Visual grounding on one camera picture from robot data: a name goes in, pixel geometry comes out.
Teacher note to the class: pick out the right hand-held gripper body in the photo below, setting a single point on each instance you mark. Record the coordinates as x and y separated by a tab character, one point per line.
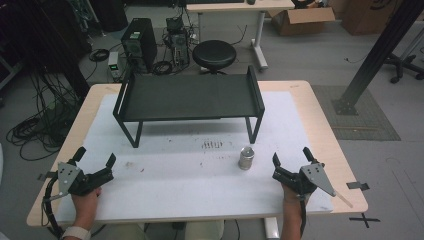
316	176

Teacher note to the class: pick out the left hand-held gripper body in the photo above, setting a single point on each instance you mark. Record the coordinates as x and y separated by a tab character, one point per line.
75	181

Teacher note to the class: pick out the silver metal can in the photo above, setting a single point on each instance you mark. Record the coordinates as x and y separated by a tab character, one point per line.
246	159

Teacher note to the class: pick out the black metal shelf rack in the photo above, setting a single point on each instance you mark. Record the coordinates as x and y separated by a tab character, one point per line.
190	96

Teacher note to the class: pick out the person's left hand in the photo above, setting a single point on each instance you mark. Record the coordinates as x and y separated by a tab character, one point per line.
85	208

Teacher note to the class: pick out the person's right hand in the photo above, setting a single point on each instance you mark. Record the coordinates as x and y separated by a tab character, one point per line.
292	198

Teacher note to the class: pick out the black tape strip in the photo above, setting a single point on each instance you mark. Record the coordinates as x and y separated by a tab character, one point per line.
46	175
357	185

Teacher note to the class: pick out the light wooden table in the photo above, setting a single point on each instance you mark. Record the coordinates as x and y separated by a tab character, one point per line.
328	133

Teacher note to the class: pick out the thin wooden stick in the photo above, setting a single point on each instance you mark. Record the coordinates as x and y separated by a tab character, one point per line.
344	199

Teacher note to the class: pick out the white wristband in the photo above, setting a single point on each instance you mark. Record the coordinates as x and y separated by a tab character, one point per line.
76	232

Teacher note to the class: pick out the grey floor mat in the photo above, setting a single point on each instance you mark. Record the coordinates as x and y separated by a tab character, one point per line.
366	126

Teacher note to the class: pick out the white table leg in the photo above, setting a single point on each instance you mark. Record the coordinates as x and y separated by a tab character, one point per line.
271	228

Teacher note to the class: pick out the white table mat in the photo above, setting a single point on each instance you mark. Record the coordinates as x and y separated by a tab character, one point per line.
186	190

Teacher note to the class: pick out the grey bench power supply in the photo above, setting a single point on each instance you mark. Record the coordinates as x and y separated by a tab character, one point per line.
115	65

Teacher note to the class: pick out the person's beige trousers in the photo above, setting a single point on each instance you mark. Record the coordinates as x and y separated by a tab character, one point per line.
203	230

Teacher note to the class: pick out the black computer tower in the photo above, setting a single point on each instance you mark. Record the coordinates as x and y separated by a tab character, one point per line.
139	43

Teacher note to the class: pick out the black round stool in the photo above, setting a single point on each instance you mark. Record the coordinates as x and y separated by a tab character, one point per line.
214	55

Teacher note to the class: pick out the black office chair base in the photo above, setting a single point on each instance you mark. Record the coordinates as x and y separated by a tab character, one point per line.
403	66

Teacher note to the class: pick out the open cardboard box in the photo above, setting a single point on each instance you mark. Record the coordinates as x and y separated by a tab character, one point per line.
301	21

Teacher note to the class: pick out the open computer case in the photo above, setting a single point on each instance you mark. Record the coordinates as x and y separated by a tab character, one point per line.
178	43

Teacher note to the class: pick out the large closed cardboard box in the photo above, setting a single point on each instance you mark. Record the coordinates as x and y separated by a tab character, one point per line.
366	16

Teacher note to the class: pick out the white desk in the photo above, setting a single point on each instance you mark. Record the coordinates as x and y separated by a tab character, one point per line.
240	6

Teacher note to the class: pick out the black metal post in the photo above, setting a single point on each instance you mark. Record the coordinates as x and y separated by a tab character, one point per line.
380	53

